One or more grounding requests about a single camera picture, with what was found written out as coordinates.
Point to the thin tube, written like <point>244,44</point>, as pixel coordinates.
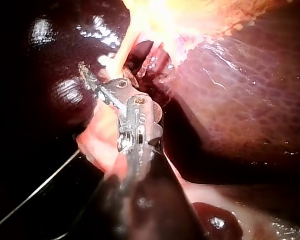
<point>126,50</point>

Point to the gallbladder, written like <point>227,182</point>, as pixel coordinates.
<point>180,17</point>

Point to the dark right arm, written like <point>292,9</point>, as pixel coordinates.
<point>150,200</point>

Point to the right arm instrument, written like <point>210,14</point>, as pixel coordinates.
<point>140,120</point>

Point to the right arm instrument jaw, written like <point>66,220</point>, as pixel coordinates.
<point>132,77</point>
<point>89,76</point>

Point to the pale fatty tissue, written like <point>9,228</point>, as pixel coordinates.
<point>215,192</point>
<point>102,135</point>

